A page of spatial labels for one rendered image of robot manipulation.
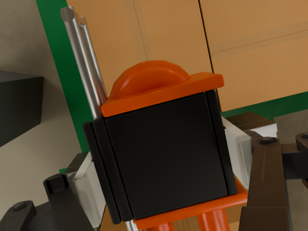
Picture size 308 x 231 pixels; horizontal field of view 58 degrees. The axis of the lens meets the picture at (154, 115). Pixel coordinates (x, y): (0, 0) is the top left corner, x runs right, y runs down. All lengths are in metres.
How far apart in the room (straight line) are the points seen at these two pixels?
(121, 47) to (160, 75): 0.74
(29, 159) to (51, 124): 0.23
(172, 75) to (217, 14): 0.78
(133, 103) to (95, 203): 0.06
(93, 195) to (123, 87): 0.07
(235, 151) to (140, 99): 0.06
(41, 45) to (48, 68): 0.11
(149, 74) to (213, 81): 0.04
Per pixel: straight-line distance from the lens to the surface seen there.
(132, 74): 0.18
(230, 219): 0.63
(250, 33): 0.97
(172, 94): 0.16
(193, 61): 0.92
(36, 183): 1.70
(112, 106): 0.16
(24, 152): 1.66
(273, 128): 0.96
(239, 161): 0.16
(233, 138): 0.16
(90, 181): 0.16
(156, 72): 0.18
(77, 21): 0.18
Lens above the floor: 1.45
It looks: 79 degrees down
